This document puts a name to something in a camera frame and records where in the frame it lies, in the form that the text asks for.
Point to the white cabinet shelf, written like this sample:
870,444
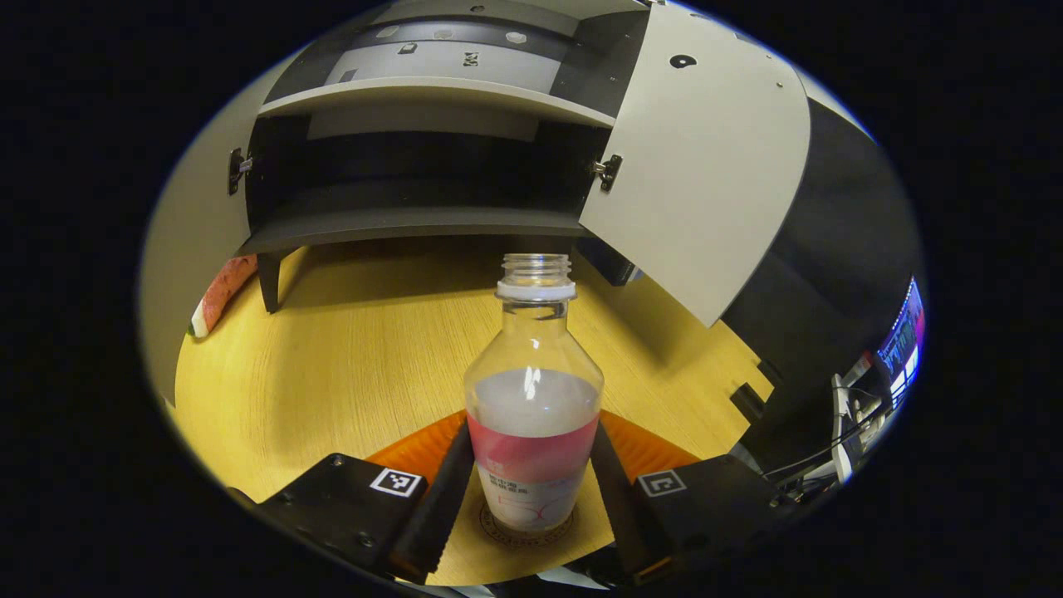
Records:
432,91

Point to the watermelon slice toy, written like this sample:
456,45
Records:
220,295

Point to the metal door hinge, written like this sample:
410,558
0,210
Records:
237,170
609,172

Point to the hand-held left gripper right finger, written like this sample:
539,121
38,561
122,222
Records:
619,515

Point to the round brown coaster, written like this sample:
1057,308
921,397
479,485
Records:
488,525

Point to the dark grey cabinet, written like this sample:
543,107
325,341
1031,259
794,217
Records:
415,220

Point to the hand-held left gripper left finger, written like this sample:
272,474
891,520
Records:
440,515

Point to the clear bottle with pink label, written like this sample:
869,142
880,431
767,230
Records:
531,415

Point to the white stand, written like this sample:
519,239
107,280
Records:
843,415

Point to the computer monitor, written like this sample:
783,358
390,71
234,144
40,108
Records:
905,336

